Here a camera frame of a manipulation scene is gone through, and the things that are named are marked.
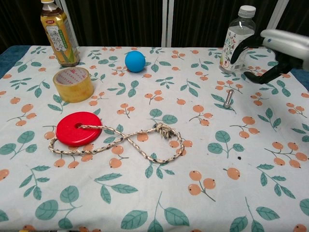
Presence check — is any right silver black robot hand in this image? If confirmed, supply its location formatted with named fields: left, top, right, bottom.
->
left=230, top=29, right=309, bottom=84

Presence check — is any small metal bolt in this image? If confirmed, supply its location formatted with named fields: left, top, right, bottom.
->
left=223, top=89, right=235, bottom=109

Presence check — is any dark folding screen panel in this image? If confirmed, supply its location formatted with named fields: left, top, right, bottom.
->
left=61, top=0, right=168, bottom=48
left=162, top=0, right=285, bottom=48
left=0, top=0, right=44, bottom=50
left=265, top=0, right=309, bottom=39

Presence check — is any clear water bottle white cap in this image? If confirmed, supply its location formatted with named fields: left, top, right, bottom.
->
left=219, top=5, right=257, bottom=73

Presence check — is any blue ball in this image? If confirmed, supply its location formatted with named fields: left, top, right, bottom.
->
left=124, top=50, right=147, bottom=73

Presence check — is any floral white tablecloth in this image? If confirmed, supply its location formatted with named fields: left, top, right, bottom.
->
left=0, top=45, right=309, bottom=232

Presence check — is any clear packing tape roll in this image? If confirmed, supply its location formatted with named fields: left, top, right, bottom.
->
left=53, top=67, right=95, bottom=103

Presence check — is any yellow tea bottle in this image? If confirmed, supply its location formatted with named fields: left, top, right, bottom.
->
left=40, top=0, right=81, bottom=68

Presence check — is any red plastic disc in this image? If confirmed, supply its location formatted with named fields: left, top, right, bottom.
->
left=56, top=111, right=103, bottom=148

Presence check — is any braided beige rope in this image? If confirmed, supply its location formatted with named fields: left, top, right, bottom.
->
left=48, top=122, right=183, bottom=164

